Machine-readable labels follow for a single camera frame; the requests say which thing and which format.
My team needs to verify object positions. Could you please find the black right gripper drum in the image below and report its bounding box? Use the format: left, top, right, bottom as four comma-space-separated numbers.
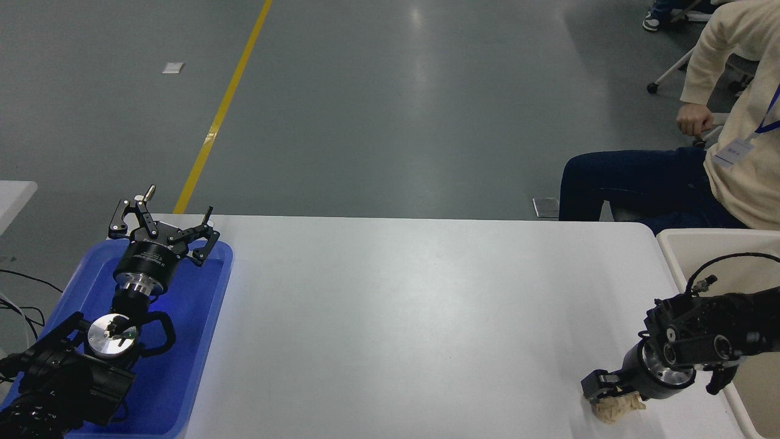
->
620, 341, 671, 401

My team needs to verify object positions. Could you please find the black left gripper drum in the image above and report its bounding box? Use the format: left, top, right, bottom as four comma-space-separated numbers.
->
113, 229, 184, 287

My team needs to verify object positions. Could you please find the tan paper ball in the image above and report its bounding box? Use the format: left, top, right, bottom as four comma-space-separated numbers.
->
590, 390, 647, 425

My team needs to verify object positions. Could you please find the person's hand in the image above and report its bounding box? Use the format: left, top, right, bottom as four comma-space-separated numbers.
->
676, 102, 714, 138

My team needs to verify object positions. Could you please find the blue plastic tray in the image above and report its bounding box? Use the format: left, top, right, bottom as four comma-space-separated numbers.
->
0, 239, 234, 438

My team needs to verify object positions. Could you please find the yellow floor tape line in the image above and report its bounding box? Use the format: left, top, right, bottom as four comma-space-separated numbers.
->
173, 0, 274, 215

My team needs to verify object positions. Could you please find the white side table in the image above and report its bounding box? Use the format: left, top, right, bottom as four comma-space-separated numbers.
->
0, 181, 38, 235

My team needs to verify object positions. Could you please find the large pale bin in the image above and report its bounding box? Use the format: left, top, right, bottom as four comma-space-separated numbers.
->
656, 229, 780, 439

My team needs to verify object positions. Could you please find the person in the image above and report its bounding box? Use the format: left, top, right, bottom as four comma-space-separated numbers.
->
642, 0, 676, 33
559, 0, 780, 235

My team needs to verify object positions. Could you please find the white office chair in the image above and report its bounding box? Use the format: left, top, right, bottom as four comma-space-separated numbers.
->
647, 48, 762, 150

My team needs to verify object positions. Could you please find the black cable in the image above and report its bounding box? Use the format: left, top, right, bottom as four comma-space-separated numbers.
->
0, 268, 65, 342

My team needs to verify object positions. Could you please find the white cable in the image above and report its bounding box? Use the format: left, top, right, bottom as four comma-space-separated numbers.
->
0, 293, 32, 349

